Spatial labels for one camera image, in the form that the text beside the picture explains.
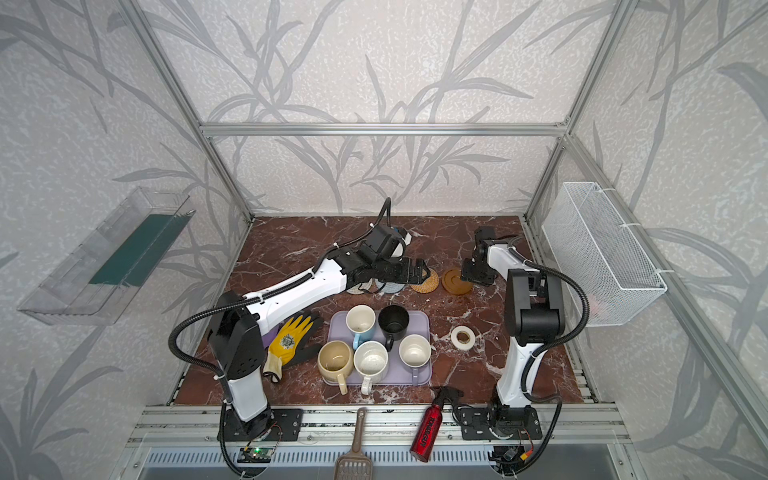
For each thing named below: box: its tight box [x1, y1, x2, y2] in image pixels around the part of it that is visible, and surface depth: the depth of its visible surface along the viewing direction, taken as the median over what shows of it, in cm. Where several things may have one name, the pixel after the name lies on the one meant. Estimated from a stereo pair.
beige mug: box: [317, 340, 354, 395], surface depth 77 cm
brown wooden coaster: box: [442, 268, 472, 295], surface depth 103 cm
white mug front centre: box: [353, 340, 389, 395], surface depth 79 cm
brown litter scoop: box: [334, 407, 373, 480], surface depth 70 cm
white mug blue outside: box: [346, 304, 376, 350], surface depth 85 cm
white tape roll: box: [450, 325, 476, 351], surface depth 90 cm
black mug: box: [378, 305, 410, 352], surface depth 85 cm
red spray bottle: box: [410, 386, 464, 462], surface depth 72 cm
